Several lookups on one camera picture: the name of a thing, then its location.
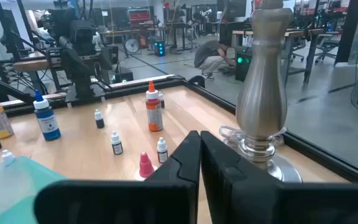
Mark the computer tower blue lights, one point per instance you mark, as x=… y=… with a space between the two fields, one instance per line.
x=159 y=48

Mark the round floor fan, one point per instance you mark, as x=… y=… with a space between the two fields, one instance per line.
x=131 y=45

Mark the computer tower green lights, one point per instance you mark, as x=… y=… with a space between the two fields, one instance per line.
x=243 y=63

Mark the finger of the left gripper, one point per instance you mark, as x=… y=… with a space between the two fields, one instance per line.
x=109 y=57
x=73 y=67

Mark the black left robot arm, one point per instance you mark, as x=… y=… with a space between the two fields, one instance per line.
x=59 y=21

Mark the green translucent plastic bin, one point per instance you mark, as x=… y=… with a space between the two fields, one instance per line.
x=11 y=193

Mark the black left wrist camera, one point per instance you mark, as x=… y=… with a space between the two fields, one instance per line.
x=82 y=35

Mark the pink small bottle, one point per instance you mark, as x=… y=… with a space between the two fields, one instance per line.
x=154 y=115

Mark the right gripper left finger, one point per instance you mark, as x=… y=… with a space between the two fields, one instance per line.
x=120 y=202

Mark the silver table lamp white shade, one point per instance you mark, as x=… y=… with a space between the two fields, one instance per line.
x=261 y=93

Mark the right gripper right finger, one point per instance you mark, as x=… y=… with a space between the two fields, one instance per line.
x=259 y=202

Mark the red storage crate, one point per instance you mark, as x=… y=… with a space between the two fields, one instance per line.
x=139 y=16

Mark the person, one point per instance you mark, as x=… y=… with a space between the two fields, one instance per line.
x=210 y=57

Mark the large pink food coloring bottle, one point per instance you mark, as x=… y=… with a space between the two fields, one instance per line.
x=145 y=166

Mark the large blue food coloring bottle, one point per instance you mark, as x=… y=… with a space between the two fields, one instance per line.
x=47 y=124

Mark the black pillar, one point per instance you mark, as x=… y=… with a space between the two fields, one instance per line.
x=348 y=31

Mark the wooden top workbench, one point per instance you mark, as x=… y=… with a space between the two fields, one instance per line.
x=300 y=32

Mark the grey office chair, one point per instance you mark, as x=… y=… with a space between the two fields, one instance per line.
x=326 y=45

